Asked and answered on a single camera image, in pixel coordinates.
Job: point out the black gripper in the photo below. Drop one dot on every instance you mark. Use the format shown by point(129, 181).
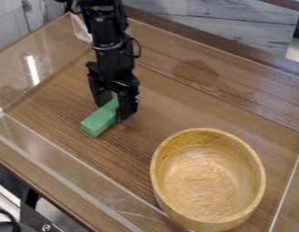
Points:
point(110, 73)

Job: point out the green rectangular block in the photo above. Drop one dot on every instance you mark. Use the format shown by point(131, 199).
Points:
point(104, 117)

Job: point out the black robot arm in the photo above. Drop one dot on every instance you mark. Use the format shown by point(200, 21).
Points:
point(105, 18)

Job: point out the brown wooden bowl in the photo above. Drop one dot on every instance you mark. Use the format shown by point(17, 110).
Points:
point(208, 179)

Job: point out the clear acrylic tray walls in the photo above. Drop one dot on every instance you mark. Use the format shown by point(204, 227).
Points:
point(201, 81)

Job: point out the clear acrylic corner bracket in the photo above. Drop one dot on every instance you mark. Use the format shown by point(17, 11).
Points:
point(80, 29)

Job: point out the black table leg bracket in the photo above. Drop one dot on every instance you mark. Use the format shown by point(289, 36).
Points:
point(29, 217)

